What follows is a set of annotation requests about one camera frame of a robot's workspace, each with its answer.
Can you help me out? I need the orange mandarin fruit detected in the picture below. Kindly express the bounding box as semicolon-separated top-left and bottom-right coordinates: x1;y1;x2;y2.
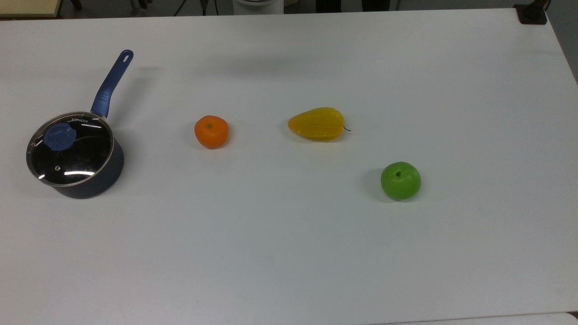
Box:
194;115;229;149

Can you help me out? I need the light wooden side table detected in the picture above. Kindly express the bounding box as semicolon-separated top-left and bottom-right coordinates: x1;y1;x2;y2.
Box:
0;0;62;18

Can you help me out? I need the glass lid blue knob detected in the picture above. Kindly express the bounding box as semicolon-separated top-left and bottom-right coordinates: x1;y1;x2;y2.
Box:
26;111;115;187

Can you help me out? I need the black table clamp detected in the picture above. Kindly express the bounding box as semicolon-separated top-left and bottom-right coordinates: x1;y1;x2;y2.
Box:
514;0;550;25

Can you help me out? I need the dark blue saucepan blue handle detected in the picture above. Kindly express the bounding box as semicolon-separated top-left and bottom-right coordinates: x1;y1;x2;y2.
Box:
26;50;134;200

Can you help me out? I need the green apple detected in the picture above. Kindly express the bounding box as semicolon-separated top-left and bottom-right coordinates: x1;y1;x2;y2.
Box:
381;162;422;201

